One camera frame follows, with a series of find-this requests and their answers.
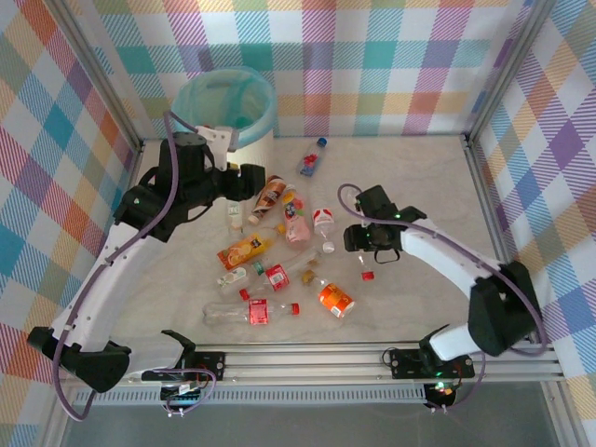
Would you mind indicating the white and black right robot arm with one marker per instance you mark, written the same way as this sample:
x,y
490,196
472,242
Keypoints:
x,y
442,261

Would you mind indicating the wide aluminium base rail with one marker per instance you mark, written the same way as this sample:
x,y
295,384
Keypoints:
x,y
302,363

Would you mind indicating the white cap clear bottle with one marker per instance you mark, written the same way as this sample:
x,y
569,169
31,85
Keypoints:
x,y
323,219

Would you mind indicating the orange juice bottle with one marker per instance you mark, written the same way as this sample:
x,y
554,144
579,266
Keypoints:
x,y
242,251

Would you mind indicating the green controller board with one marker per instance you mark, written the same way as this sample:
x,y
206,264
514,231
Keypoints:
x,y
184,399

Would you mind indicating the blue cap clear bottle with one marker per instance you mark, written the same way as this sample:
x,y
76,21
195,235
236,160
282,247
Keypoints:
x,y
311,160

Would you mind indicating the small green label bottle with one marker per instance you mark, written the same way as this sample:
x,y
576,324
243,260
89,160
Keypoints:
x,y
234,212

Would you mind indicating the small white label bottle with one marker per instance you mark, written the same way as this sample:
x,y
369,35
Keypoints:
x,y
231,278

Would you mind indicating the aluminium frame post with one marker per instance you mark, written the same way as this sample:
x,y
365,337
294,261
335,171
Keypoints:
x,y
508,70
98,70

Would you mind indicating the aluminium side rail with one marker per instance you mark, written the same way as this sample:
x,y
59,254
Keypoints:
x,y
134,157
496,219

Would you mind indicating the orange label clear bottle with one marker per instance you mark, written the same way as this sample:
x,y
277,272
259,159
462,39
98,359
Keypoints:
x,y
335,300

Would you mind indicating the green cap clear bottle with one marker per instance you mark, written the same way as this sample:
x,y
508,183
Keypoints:
x,y
257,267

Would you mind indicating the small red cap clear bottle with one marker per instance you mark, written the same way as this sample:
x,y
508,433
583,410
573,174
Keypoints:
x,y
368,275

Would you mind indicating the red label clear cola bottle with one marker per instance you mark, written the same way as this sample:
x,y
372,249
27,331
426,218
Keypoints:
x,y
278,278

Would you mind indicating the brown chocolate drink bottle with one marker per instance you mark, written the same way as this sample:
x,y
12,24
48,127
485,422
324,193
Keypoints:
x,y
269,195

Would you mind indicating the small lit controller board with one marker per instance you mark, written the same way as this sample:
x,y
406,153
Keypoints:
x,y
442,390

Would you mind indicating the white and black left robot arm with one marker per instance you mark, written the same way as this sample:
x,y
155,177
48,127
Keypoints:
x,y
114,284

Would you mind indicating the long red label cola bottle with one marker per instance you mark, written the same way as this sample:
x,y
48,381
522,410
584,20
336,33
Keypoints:
x,y
258,312

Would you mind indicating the pink drink bottle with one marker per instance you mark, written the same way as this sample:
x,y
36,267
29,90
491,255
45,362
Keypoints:
x,y
296,223

